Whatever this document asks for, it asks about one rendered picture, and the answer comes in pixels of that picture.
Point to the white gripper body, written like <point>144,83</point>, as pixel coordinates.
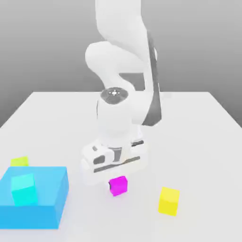
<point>115,173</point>

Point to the small magenta cube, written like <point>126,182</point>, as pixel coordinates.
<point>118,186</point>

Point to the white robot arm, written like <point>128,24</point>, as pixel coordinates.
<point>113,117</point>

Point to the small yellow cube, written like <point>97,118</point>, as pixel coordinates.
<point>168,201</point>

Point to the small cyan cube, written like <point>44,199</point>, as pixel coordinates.
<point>24,190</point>

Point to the small lime green cube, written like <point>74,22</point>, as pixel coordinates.
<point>19,161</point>

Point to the large blue box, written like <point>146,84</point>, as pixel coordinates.
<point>34,215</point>

